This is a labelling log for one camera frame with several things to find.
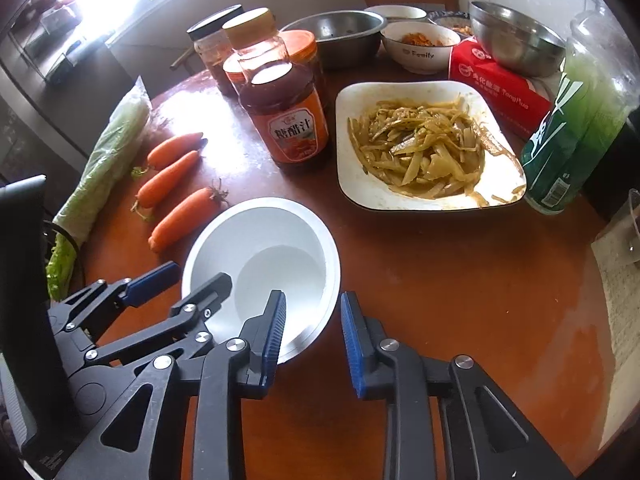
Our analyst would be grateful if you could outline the grey refrigerator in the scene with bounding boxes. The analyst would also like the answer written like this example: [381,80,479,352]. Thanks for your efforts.
[1,0,134,168]

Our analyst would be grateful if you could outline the brown sauce bottle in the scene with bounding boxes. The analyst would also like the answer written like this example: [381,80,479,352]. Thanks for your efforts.
[224,8,329,168]

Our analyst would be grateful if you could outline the orange carrot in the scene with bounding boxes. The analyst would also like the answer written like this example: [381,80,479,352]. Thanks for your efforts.
[148,179,228,254]
[131,132,203,179]
[130,150,201,219]

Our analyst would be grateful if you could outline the red tissue pack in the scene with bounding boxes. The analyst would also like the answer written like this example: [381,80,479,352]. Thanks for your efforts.
[448,38,561,140]

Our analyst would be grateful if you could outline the large steel mixing bowl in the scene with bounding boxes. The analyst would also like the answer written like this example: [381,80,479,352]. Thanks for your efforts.
[282,10,387,70]

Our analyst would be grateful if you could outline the green drink bottle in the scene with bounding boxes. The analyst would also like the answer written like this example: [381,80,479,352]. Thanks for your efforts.
[520,4,639,214]

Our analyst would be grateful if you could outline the white family bowl with food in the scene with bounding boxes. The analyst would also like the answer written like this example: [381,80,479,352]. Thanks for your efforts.
[382,21,461,75]

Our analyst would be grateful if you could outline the celery bunch in bag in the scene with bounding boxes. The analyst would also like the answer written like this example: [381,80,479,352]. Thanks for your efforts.
[46,78,151,301]

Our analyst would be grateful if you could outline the patterned bowl with food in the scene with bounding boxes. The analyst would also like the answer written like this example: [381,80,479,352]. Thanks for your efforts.
[427,10,473,39]

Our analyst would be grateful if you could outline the steel bowl on tissue pack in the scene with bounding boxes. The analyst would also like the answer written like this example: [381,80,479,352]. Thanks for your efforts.
[469,0,565,78]

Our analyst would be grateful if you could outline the wooden armchair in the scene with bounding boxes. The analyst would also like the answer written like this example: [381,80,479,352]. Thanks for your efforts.
[169,47,195,76]

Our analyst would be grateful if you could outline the white bowl behind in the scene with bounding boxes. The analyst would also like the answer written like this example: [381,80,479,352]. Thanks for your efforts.
[366,4,427,23]

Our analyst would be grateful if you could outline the far orange carrot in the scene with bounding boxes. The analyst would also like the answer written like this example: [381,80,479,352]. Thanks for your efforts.
[131,132,203,179]

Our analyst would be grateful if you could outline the clear jar black lid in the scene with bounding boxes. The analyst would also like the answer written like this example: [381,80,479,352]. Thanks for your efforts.
[186,4,244,98]

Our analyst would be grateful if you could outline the white plate of stir-fry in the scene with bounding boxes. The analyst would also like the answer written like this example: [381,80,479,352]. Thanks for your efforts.
[335,80,526,211]

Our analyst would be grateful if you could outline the middle orange carrot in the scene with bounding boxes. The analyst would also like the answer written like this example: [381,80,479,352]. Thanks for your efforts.
[130,150,201,219]

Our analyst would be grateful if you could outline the red printed paper bowl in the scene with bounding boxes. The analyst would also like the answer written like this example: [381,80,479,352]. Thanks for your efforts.
[181,197,341,364]

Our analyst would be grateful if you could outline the black cable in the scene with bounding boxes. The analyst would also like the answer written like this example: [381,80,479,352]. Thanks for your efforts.
[41,219,84,281]

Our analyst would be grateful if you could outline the red jar orange lid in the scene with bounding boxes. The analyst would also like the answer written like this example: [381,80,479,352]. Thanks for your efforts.
[222,28,329,111]

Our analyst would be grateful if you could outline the near orange carrot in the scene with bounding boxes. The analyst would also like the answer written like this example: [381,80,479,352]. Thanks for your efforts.
[148,179,228,254]

